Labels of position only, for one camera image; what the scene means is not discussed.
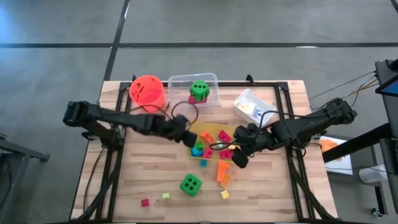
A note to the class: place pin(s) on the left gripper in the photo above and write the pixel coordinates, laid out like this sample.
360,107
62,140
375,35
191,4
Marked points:
177,127

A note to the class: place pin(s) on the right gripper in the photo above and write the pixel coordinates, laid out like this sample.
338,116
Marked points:
250,138

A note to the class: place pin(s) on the yellow small toy brick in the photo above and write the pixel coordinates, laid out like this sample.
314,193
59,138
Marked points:
232,147
224,194

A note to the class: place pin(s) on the red two-stud toy block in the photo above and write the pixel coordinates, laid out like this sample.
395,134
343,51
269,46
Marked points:
224,136
207,152
226,154

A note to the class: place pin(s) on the orange hollow toy block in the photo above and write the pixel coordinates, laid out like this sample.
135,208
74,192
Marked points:
206,137

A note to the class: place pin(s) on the mint small toy brick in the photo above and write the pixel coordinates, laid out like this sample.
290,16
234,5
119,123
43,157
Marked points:
219,145

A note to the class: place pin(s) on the yellow translucent tray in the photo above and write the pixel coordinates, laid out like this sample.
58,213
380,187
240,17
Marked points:
214,127

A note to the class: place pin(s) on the red foam dice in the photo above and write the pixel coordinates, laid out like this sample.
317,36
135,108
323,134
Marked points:
194,101

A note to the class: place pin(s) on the green foam dice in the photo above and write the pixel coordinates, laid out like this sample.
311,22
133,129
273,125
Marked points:
199,90
190,185

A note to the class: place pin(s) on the clear plastic storage bin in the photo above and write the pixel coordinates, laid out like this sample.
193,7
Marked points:
178,85

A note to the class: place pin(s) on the white plastic bin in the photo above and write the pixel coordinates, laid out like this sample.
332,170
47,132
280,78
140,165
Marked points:
241,96

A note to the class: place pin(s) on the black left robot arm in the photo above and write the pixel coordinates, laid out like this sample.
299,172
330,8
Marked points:
124,118

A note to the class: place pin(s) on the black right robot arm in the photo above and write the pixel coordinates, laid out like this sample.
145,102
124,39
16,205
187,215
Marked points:
311,124

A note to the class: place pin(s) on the orange tall toy block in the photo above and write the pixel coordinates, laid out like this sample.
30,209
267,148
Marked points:
222,171

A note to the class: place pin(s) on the teal small toy brick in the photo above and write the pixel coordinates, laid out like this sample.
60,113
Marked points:
203,163

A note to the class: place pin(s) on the yellow large toy brick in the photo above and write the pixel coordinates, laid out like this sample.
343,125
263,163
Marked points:
225,181

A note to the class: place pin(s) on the blue playing card deck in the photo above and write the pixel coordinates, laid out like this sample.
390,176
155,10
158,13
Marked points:
258,113

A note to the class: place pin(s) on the pale green small toy brick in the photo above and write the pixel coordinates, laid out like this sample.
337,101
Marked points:
165,195

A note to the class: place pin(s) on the orange plastic bucket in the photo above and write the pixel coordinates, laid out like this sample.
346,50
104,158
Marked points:
146,91

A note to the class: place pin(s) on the red small toy brick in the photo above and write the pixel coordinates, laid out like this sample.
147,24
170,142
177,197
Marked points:
145,202

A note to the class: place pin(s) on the white board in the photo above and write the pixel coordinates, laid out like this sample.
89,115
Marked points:
340,165

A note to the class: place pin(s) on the black diagonal beam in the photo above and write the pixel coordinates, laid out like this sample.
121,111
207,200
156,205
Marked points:
357,142

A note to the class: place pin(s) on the grey equipment cart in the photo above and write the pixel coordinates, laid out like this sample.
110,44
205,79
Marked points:
390,118

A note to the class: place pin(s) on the blue screen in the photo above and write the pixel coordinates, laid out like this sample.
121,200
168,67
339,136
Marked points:
391,88

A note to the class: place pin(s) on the grey side table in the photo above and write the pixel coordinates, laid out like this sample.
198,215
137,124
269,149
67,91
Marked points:
25,150

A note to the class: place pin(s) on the black metal rig frame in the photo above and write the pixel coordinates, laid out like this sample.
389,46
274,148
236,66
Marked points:
273,84

